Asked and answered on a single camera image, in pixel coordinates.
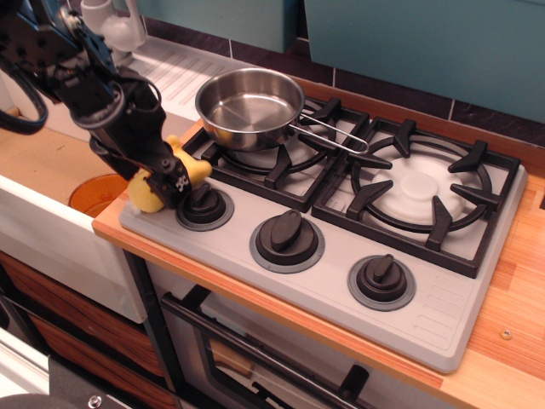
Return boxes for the oven door with handle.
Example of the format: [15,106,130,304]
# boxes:
[160,285,439,408]

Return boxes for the wooden drawer front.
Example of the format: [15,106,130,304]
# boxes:
[1,253,181,408]

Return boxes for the black left stove knob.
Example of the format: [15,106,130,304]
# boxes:
[175,183,235,232]

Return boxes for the white toy sink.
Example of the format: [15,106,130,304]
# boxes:
[1,35,240,324]

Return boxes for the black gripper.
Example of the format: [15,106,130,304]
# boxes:
[71,74,192,209]

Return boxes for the black burner grate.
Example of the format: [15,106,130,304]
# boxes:
[312,118,527,279]
[183,98,370,212]

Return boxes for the black stove knob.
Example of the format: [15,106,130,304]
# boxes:
[250,210,325,274]
[175,183,235,232]
[347,254,416,312]

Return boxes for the black right burner grate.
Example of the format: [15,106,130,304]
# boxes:
[312,118,527,279]

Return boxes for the black middle stove knob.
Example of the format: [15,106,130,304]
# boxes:
[250,210,325,274]

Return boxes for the black right stove knob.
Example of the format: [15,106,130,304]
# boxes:
[347,254,416,312]

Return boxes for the grey toy faucet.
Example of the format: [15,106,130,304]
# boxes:
[80,0,146,66]

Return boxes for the black left burner grate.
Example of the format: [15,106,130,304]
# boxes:
[183,98,370,212]

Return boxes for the yellow stuffed duck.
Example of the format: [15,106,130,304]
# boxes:
[127,135,212,213]

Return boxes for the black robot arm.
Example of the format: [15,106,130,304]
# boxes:
[1,1,192,209]

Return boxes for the grey toy stove top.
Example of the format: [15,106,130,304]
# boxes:
[118,78,530,375]

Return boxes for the stainless steel pan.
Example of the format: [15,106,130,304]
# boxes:
[195,67,370,155]

